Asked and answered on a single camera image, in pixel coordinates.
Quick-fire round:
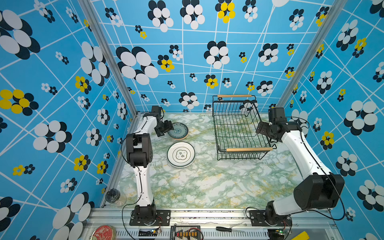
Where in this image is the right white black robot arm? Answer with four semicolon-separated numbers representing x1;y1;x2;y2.
256;108;345;224

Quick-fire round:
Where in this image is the left wooden rack handle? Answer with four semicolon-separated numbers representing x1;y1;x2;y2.
217;95;252;98

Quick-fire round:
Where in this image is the black wire dish rack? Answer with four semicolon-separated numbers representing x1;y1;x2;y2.
212;95;277;161

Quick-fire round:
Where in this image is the white plate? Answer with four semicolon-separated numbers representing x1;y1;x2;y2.
167;142;196;169

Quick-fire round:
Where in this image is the wooden rack handle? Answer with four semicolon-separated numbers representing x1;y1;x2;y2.
226;147;273;153
217;95;252;98

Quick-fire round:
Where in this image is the right wooden rack handle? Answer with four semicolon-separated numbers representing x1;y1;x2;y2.
226;147;273;153

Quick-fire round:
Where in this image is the red round tin lid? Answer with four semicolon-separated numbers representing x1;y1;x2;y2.
90;225;117;240

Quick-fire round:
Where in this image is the yellow paper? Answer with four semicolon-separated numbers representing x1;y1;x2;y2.
292;231;310;240

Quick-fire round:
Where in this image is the black screwdriver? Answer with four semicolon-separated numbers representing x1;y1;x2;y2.
216;226;243;233

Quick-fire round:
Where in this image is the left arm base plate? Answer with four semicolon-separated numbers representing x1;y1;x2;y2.
129;209;171;227

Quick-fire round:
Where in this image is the clear plastic jar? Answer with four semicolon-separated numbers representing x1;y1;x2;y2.
105;189;127;207

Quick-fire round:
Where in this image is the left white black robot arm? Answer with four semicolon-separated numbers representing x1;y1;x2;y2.
125;106;174;221

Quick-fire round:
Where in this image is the aluminium frame rail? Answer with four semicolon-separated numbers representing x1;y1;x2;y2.
81;208;343;240

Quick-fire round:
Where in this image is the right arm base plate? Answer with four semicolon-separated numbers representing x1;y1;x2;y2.
248;210;292;227

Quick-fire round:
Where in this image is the black terminal block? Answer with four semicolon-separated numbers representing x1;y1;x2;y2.
170;226;204;240

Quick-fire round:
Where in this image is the small circuit board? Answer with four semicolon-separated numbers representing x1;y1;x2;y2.
138;229;159;238

